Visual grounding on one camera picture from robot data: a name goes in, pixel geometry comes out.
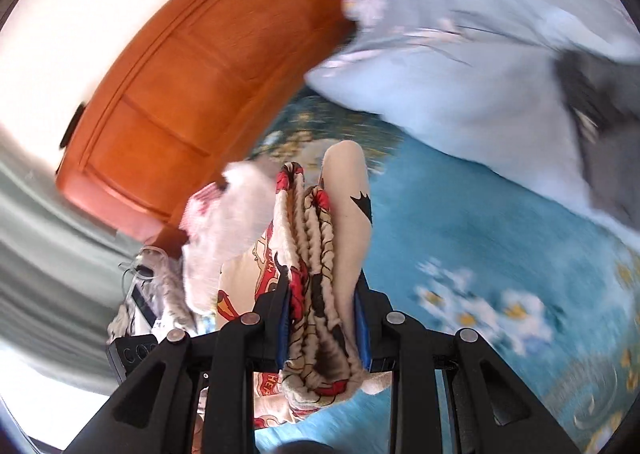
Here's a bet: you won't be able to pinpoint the clear plastic bag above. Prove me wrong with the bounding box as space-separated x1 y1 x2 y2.
119 246 173 335

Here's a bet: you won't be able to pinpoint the grey sweatshirt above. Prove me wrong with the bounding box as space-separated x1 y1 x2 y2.
552 46 640 230

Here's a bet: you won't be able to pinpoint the cream red printed pants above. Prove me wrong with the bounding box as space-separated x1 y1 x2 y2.
215 141 396 430

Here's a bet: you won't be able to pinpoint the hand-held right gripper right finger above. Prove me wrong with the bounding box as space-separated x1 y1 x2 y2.
352 279 583 454

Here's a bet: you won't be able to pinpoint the cream fluffy cloth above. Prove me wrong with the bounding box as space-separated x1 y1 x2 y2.
180 161 281 315

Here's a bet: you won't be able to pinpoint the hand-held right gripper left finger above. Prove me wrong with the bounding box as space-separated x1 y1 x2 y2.
62 279 293 454

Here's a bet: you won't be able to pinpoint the grey curtain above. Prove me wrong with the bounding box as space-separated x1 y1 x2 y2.
0 134 131 395

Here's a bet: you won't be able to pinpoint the carved wooden bed headboard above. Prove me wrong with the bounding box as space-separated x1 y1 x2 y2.
55 0 371 245

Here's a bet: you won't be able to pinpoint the light blue floral duvet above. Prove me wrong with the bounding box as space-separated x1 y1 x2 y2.
305 34 640 235

